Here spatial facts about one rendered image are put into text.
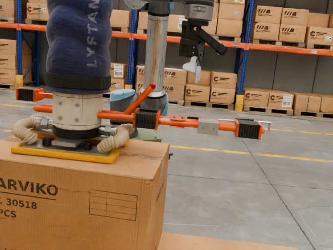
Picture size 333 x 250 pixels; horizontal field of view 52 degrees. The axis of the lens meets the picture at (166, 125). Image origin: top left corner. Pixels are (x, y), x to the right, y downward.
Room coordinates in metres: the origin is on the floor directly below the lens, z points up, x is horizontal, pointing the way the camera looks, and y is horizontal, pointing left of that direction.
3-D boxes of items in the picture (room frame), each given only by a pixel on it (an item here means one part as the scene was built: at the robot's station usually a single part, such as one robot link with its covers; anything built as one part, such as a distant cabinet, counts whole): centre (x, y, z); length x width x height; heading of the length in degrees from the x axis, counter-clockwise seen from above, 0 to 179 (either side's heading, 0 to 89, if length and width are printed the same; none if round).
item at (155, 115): (1.17, 0.07, 1.07); 0.10 x 0.08 x 0.06; 177
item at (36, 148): (1.09, 0.33, 0.97); 0.34 x 0.10 x 0.05; 87
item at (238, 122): (1.14, -0.28, 1.07); 0.08 x 0.07 x 0.05; 87
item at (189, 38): (1.17, -0.07, 1.35); 0.09 x 0.08 x 0.12; 86
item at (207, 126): (1.16, -0.14, 1.07); 0.07 x 0.07 x 0.04; 87
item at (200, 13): (1.16, -0.07, 1.44); 0.10 x 0.09 x 0.05; 176
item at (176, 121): (1.29, 0.12, 1.08); 0.93 x 0.30 x 0.04; 87
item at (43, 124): (1.19, 0.32, 1.01); 0.34 x 0.25 x 0.06; 87
